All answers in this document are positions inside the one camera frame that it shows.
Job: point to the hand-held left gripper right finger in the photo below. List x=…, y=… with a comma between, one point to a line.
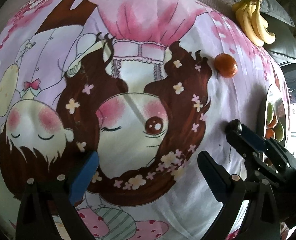
x=216, y=180

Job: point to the printed blanket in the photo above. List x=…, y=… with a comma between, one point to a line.
x=138, y=130

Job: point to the green oval fruit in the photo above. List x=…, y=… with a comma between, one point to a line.
x=270, y=112
x=279, y=131

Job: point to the bunch of yellow bananas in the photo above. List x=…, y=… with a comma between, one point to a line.
x=253, y=22

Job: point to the small orange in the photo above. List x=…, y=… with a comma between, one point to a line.
x=225, y=65

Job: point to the dark plum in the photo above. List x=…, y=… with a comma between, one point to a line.
x=234, y=125

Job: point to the large orange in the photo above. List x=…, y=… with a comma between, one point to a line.
x=272, y=124
x=270, y=133

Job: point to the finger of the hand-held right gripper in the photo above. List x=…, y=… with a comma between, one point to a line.
x=238, y=143
x=253, y=137

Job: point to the grey cushion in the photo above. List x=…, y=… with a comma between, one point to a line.
x=275, y=10
x=285, y=47

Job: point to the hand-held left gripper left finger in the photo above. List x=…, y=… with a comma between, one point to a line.
x=85, y=175

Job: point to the round metal basin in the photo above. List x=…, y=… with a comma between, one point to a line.
x=285, y=120

